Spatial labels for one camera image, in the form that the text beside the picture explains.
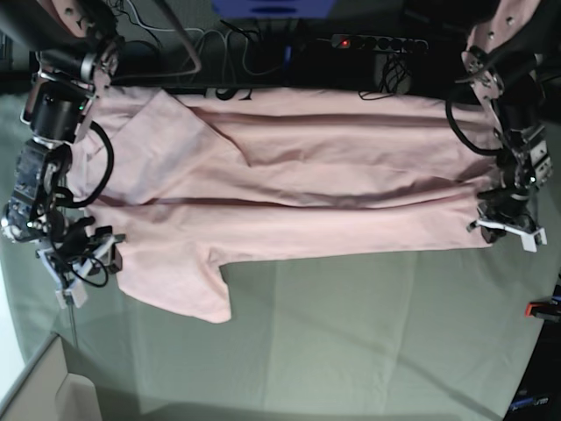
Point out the blue plastic box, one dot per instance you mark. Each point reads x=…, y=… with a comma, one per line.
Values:
x=273, y=8

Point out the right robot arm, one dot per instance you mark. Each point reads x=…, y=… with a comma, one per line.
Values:
x=77, y=48

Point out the red black clamp right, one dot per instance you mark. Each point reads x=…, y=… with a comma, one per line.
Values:
x=547, y=309

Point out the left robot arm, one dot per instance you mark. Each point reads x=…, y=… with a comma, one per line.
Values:
x=502, y=57

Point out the white cardboard box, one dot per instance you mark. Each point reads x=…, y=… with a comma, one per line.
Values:
x=46, y=390

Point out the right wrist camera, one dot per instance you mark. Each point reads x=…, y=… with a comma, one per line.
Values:
x=75, y=295

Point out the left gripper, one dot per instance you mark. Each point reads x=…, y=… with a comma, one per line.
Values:
x=497, y=218

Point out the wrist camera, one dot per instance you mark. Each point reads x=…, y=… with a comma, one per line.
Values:
x=531, y=241
x=75, y=295

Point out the pink printed t-shirt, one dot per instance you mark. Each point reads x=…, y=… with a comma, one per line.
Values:
x=275, y=174

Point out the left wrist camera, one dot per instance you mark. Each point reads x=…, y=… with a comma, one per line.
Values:
x=531, y=241

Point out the black power strip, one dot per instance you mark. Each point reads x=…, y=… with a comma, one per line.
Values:
x=380, y=44

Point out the green table cloth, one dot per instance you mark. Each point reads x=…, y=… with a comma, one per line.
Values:
x=408, y=335

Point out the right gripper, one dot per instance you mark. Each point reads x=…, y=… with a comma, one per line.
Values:
x=82, y=258

